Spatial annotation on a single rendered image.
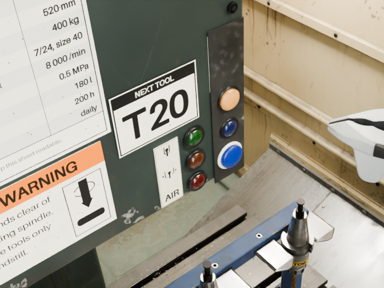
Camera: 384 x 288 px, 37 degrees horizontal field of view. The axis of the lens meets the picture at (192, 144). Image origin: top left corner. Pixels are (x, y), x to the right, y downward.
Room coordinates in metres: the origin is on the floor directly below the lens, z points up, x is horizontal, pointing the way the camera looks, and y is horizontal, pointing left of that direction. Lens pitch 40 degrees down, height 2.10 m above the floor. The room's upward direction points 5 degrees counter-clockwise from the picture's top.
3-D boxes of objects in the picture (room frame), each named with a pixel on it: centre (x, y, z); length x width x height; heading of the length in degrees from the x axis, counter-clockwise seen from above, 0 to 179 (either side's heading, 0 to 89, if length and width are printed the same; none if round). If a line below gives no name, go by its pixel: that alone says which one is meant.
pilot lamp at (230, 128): (0.50, -0.04, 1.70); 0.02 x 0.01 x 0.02; 125
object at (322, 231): (0.76, -0.24, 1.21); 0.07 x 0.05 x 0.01; 35
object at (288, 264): (0.70, -0.14, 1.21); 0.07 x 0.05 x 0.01; 35
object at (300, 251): (0.73, -0.19, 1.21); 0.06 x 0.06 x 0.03
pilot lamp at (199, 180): (0.47, 0.00, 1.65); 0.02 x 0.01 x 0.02; 125
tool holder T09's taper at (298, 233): (0.73, -0.19, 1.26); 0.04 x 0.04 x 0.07
